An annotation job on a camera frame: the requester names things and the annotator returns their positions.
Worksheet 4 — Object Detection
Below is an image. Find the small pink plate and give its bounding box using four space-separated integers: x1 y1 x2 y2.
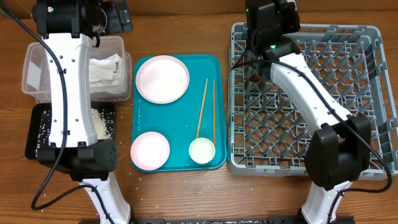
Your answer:
131 132 170 171

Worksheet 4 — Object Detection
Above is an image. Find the teal plastic serving tray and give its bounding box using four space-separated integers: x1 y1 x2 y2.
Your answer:
132 54 227 172

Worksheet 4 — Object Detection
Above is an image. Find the black plastic tray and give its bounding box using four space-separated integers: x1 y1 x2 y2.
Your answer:
25 102 116 159

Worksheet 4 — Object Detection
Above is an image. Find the small white cup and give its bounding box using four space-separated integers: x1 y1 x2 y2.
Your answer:
188 138 216 164

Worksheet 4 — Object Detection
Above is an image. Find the wooden chopstick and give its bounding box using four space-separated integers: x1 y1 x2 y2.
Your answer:
196 79 208 139
212 79 216 146

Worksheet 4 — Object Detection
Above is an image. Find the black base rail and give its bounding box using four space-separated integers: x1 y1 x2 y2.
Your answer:
136 216 299 224

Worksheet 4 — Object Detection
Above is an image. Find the white napkin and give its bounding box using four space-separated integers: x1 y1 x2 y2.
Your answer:
89 54 123 88

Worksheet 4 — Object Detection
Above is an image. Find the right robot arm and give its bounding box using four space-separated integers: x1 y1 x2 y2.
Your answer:
245 0 371 223

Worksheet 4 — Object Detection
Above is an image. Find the clear plastic waste bin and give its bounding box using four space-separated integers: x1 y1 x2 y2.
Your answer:
22 36 132 103

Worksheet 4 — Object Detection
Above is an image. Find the large white plate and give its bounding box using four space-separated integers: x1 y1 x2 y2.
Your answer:
135 55 190 104

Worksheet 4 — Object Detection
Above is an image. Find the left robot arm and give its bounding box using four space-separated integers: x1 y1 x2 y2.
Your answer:
32 0 135 223

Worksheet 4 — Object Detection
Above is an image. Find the cooked rice pile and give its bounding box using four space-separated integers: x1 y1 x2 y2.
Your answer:
35 107 113 156

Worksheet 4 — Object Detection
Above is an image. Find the grey dishwasher rack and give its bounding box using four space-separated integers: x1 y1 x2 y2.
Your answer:
227 22 397 180

